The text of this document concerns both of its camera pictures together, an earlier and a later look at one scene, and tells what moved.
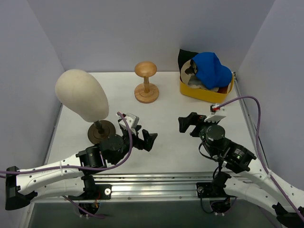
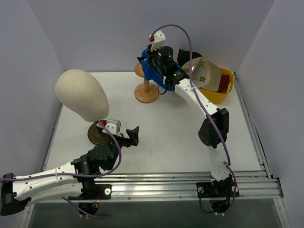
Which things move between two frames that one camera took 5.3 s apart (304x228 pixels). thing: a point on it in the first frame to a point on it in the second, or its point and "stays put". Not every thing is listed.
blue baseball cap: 210,72 to 150,74
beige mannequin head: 83,94 stays put
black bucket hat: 184,56 stays put
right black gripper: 194,127 to 150,60
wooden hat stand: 146,92 stays put
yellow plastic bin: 206,94 stays put
